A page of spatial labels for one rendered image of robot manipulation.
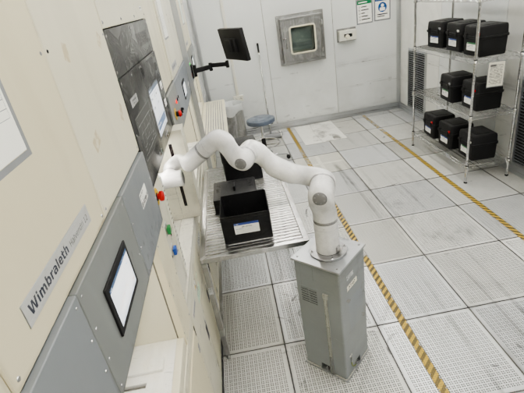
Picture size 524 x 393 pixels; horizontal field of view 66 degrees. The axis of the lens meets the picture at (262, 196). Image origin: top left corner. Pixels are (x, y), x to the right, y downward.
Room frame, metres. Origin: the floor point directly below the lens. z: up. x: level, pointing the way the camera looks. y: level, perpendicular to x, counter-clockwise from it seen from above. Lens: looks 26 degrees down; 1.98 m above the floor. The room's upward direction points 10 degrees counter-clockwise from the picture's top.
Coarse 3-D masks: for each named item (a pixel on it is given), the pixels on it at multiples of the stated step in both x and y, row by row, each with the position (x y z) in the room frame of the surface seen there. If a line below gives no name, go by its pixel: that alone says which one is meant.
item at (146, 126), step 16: (96, 0) 1.38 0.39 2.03; (112, 0) 1.60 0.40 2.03; (128, 0) 1.89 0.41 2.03; (112, 16) 1.53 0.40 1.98; (128, 16) 1.80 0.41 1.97; (144, 16) 2.21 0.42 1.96; (144, 112) 1.59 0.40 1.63; (144, 128) 1.51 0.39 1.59; (144, 144) 1.44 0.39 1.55; (224, 384) 1.63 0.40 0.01
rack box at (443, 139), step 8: (448, 120) 4.16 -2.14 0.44; (456, 120) 4.12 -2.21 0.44; (464, 120) 4.09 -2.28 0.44; (440, 128) 4.15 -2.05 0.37; (448, 128) 4.01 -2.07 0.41; (456, 128) 3.95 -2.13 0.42; (464, 128) 3.96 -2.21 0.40; (440, 136) 4.18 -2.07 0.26; (448, 136) 4.00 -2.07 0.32; (456, 136) 3.95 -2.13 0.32; (448, 144) 3.99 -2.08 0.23; (456, 144) 3.96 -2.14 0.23
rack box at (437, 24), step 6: (444, 18) 4.55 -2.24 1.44; (450, 18) 4.48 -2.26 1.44; (456, 18) 4.39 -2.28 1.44; (462, 18) 4.35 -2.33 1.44; (432, 24) 4.49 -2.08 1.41; (438, 24) 4.38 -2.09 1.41; (444, 24) 4.31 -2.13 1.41; (432, 30) 4.47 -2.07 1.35; (438, 30) 4.35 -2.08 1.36; (444, 30) 4.30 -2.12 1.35; (432, 36) 4.48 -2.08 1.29; (438, 36) 4.37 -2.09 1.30; (444, 36) 4.31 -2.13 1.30; (432, 42) 4.48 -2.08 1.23; (438, 42) 4.37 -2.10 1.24; (444, 42) 4.32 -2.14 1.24
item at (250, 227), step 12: (252, 192) 2.20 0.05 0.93; (264, 192) 2.19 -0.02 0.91; (228, 204) 2.20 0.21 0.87; (240, 204) 2.20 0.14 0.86; (252, 204) 2.20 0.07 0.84; (264, 204) 2.20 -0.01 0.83; (228, 216) 2.20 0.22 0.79; (240, 216) 1.93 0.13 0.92; (252, 216) 1.92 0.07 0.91; (264, 216) 1.93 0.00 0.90; (228, 228) 1.92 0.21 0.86; (240, 228) 1.92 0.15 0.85; (252, 228) 1.92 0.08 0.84; (264, 228) 1.93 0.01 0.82; (228, 240) 1.92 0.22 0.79; (240, 240) 1.92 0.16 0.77
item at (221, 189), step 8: (216, 184) 2.55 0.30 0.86; (224, 184) 2.52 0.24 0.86; (232, 184) 2.50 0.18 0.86; (240, 184) 2.48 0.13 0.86; (248, 184) 2.46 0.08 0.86; (216, 192) 2.42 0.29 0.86; (224, 192) 2.40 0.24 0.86; (232, 192) 2.38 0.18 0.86; (240, 192) 2.36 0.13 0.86; (216, 200) 2.30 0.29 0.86; (216, 208) 2.29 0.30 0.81
